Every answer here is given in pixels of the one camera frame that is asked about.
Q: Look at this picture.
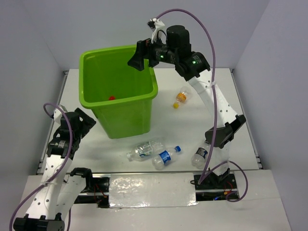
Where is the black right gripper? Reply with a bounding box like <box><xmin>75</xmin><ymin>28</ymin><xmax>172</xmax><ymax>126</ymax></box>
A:
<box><xmin>127</xmin><ymin>33</ymin><xmax>177</xmax><ymax>71</ymax></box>

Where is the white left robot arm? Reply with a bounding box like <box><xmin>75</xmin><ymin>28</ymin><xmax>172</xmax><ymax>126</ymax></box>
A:
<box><xmin>10</xmin><ymin>105</ymin><xmax>96</xmax><ymax>231</ymax></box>

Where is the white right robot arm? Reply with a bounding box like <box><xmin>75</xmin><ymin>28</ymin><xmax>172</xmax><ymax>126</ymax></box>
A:
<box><xmin>128</xmin><ymin>20</ymin><xmax>246</xmax><ymax>188</ymax></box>

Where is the green plastic bin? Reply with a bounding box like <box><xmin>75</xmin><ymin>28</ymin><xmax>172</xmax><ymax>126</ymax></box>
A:
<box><xmin>79</xmin><ymin>45</ymin><xmax>158</xmax><ymax>139</ymax></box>

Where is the crushed bottle orange cap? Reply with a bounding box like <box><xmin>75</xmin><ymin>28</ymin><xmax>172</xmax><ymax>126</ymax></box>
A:
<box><xmin>176</xmin><ymin>86</ymin><xmax>191</xmax><ymax>103</ymax></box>

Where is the green label clear bottle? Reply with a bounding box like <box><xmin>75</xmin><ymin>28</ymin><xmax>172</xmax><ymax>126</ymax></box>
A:
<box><xmin>127</xmin><ymin>138</ymin><xmax>165</xmax><ymax>162</ymax></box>

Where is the blue label bottle blue cap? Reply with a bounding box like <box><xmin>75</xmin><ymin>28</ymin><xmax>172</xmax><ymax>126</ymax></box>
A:
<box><xmin>152</xmin><ymin>146</ymin><xmax>181</xmax><ymax>170</ymax></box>

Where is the silver foil sheet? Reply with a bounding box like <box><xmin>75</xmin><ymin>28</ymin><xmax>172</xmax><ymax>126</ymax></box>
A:
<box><xmin>109</xmin><ymin>173</ymin><xmax>197</xmax><ymax>208</ymax></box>

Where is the black label bottle black cap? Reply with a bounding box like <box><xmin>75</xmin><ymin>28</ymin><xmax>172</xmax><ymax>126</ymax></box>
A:
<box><xmin>191</xmin><ymin>141</ymin><xmax>210</xmax><ymax>169</ymax></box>

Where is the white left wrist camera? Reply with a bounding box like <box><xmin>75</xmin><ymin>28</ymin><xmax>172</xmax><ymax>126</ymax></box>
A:
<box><xmin>53</xmin><ymin>105</ymin><xmax>67</xmax><ymax>125</ymax></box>

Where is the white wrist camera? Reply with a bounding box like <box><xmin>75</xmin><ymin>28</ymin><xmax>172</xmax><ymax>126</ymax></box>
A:
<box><xmin>147</xmin><ymin>18</ymin><xmax>165</xmax><ymax>43</ymax></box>
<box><xmin>53</xmin><ymin>105</ymin><xmax>67</xmax><ymax>125</ymax></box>

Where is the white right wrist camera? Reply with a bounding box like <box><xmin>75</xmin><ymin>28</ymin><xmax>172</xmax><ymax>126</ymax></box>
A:
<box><xmin>147</xmin><ymin>18</ymin><xmax>165</xmax><ymax>43</ymax></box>

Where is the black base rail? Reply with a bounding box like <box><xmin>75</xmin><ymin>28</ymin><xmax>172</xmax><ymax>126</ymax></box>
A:
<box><xmin>74</xmin><ymin>172</ymin><xmax>239</xmax><ymax>208</ymax></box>

